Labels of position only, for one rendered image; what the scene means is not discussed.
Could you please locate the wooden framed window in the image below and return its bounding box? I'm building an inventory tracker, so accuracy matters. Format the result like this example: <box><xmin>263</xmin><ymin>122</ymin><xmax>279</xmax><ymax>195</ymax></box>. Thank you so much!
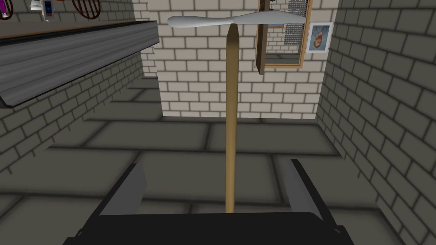
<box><xmin>255</xmin><ymin>0</ymin><xmax>313</xmax><ymax>76</ymax></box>

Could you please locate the tan door leaf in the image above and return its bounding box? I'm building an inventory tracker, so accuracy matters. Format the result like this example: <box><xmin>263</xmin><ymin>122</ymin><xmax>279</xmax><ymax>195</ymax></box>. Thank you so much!
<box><xmin>224</xmin><ymin>23</ymin><xmax>241</xmax><ymax>214</ymax></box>

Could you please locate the grey counter with items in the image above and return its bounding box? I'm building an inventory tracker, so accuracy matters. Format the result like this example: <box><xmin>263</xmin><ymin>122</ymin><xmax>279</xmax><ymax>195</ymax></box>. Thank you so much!
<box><xmin>0</xmin><ymin>0</ymin><xmax>161</xmax><ymax>109</ymax></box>

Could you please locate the white framed wall picture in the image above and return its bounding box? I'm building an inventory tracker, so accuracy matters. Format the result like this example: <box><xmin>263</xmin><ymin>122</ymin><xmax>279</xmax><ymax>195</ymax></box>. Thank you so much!
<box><xmin>306</xmin><ymin>22</ymin><xmax>335</xmax><ymax>54</ymax></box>

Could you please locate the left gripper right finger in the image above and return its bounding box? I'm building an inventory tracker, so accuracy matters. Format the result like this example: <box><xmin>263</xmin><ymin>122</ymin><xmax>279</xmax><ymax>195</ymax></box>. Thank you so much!
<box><xmin>284</xmin><ymin>158</ymin><xmax>325</xmax><ymax>222</ymax></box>

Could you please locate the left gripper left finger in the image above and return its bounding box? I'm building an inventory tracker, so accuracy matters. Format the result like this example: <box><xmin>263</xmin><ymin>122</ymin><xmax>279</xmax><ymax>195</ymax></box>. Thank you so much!
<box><xmin>98</xmin><ymin>163</ymin><xmax>147</xmax><ymax>217</ymax></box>

